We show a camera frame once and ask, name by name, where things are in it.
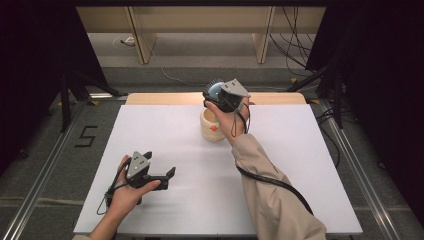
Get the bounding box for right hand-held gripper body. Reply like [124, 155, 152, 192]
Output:
[208, 78, 252, 114]

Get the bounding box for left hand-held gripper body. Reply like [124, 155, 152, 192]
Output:
[125, 150, 170, 205]

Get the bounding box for light blue hairbrush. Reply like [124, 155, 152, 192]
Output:
[205, 79, 227, 102]

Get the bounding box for cream ribbed cup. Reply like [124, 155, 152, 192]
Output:
[199, 107, 226, 143]

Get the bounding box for person's right hand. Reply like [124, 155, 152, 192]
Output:
[204, 97, 252, 147]

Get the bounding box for person's left hand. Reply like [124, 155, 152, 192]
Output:
[107, 154, 162, 222]

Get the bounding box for white table board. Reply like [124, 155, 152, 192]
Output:
[73, 104, 364, 236]

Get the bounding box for wooden table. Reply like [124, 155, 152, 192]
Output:
[125, 92, 307, 106]

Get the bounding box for short metal bar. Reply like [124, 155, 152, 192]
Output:
[87, 92, 128, 102]

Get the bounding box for beige wooden shelf unit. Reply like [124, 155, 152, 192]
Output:
[75, 5, 327, 65]

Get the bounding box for black tripod stand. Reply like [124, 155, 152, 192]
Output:
[59, 70, 129, 134]
[285, 64, 345, 130]

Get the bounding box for round floor outlet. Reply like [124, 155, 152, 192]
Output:
[112, 35, 138, 48]

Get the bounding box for black curtain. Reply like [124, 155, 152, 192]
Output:
[0, 0, 110, 176]
[304, 0, 424, 228]

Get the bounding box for left hand-held gripper cable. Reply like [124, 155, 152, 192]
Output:
[96, 162, 132, 216]

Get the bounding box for bundle of black cables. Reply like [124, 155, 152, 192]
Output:
[268, 6, 318, 78]

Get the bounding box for metal floor rail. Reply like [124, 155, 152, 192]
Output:
[319, 99, 402, 240]
[1, 99, 88, 240]

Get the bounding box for black floor cables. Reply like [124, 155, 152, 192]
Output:
[315, 106, 342, 169]

